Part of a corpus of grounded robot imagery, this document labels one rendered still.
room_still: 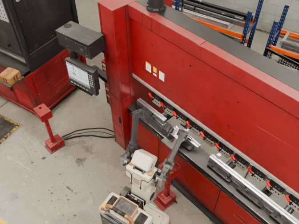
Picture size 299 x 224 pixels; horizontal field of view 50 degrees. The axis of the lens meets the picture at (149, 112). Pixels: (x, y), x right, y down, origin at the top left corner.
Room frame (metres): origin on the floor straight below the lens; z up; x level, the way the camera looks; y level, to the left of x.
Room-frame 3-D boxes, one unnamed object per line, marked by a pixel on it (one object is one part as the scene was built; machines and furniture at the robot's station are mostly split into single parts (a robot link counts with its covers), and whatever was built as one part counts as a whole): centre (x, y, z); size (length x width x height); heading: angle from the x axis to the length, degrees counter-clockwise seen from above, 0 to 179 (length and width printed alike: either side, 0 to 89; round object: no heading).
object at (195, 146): (2.35, -0.43, 0.92); 0.39 x 0.06 x 0.10; 43
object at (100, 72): (3.16, 0.68, 1.18); 0.40 x 0.24 x 0.07; 43
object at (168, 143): (2.29, -0.29, 1.00); 0.26 x 0.18 x 0.01; 133
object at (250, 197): (1.61, -1.04, 0.89); 0.30 x 0.05 x 0.03; 43
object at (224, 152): (1.97, -0.79, 1.26); 0.15 x 0.09 x 0.17; 43
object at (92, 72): (2.92, 0.78, 1.42); 0.45 x 0.12 x 0.36; 55
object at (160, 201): (2.04, -0.20, 0.06); 0.25 x 0.20 x 0.12; 130
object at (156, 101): (2.70, -0.11, 1.26); 0.15 x 0.09 x 0.17; 43
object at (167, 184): (2.06, -0.22, 0.39); 0.05 x 0.05 x 0.54; 40
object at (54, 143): (2.95, 1.44, 0.41); 0.25 x 0.20 x 0.83; 133
